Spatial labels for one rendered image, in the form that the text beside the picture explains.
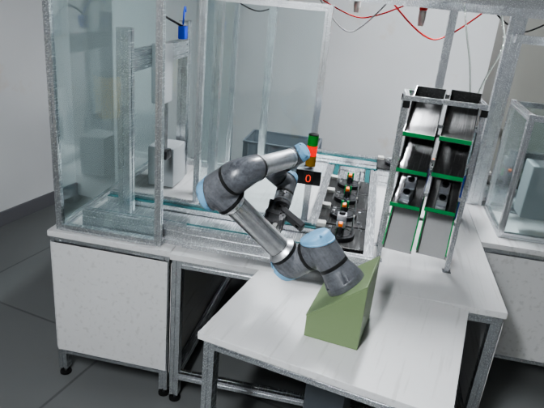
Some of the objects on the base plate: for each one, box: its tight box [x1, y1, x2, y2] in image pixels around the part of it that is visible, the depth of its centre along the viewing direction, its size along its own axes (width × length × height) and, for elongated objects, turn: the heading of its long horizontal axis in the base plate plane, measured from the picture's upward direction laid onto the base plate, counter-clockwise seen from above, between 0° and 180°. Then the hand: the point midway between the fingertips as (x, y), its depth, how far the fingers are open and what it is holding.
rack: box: [374, 88, 489, 274], centre depth 254 cm, size 21×36×80 cm, turn 66°
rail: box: [182, 225, 374, 271], centre depth 251 cm, size 6×89×11 cm, turn 66°
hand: (275, 245), depth 212 cm, fingers open, 8 cm apart
